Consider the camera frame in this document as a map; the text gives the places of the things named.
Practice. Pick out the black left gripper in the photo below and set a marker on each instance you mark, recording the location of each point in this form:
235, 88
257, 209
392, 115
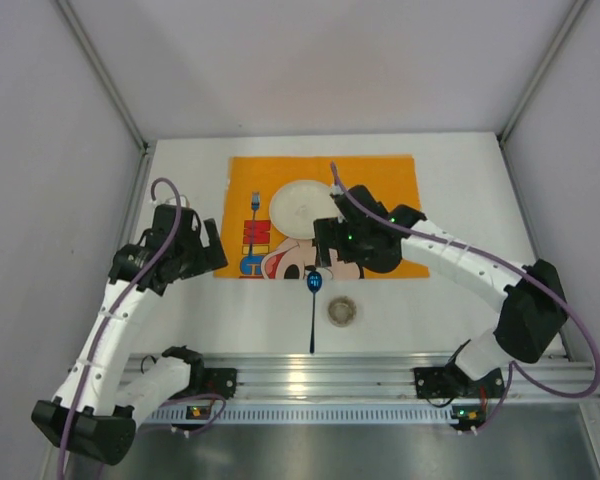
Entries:
200, 248

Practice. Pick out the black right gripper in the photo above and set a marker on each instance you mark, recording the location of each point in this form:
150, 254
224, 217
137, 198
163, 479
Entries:
331, 240

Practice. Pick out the white round plate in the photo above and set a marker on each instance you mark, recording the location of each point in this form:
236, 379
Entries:
296, 205

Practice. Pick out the orange Mickey Mouse placemat cloth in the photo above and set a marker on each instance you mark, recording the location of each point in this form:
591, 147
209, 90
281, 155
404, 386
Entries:
390, 178

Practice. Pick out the blue metal spoon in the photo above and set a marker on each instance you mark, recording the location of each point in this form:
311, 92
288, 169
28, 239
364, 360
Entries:
314, 282

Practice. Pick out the blue metal fork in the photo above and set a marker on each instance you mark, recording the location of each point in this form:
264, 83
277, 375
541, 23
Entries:
255, 206

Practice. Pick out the small metal cup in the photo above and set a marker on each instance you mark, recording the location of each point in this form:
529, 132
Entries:
342, 311

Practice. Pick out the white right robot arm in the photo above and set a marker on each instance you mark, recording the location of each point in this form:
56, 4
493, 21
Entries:
525, 297

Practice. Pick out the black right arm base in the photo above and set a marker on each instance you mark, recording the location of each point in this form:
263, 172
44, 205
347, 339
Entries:
448, 383

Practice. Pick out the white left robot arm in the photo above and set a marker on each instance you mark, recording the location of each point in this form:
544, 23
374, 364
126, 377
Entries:
91, 414

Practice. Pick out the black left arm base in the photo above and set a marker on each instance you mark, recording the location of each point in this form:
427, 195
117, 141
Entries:
180, 373

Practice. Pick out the aluminium mounting rail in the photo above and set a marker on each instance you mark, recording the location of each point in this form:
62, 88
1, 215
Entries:
383, 378

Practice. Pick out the perforated metal cable tray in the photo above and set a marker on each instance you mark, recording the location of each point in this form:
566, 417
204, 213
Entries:
315, 414

